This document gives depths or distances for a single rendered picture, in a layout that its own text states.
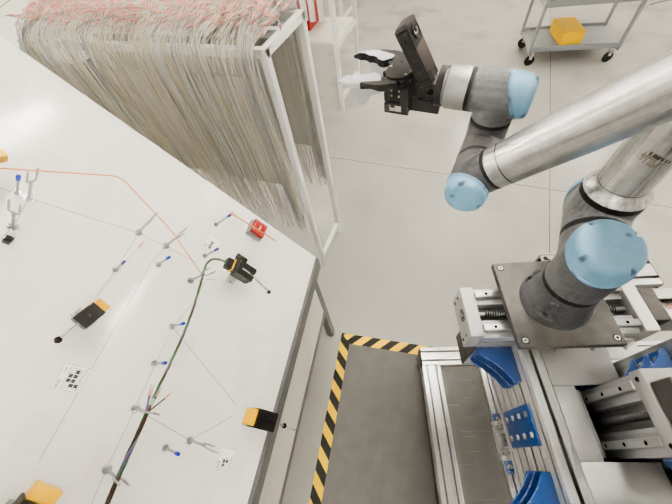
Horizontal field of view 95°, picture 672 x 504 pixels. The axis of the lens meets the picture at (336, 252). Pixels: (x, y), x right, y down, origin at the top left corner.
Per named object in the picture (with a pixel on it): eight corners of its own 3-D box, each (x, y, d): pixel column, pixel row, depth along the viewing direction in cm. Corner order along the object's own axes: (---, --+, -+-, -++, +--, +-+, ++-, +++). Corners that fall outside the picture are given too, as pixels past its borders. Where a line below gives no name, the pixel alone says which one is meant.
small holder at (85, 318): (42, 336, 63) (45, 334, 58) (84, 304, 69) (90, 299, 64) (61, 351, 64) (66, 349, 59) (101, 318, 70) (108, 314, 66)
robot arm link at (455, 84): (466, 83, 54) (478, 54, 56) (440, 80, 55) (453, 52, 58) (459, 119, 60) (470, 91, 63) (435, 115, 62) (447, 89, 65)
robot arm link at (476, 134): (450, 178, 67) (461, 134, 58) (463, 147, 72) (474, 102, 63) (488, 187, 64) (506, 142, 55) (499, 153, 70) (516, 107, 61)
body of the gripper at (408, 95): (380, 112, 67) (436, 121, 63) (378, 74, 59) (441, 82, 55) (393, 89, 69) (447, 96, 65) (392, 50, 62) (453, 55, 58)
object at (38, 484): (24, 493, 52) (25, 498, 50) (37, 478, 53) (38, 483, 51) (50, 502, 53) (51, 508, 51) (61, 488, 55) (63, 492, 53)
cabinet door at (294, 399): (325, 312, 161) (311, 274, 129) (297, 430, 132) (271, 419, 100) (320, 311, 162) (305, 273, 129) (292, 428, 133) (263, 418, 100)
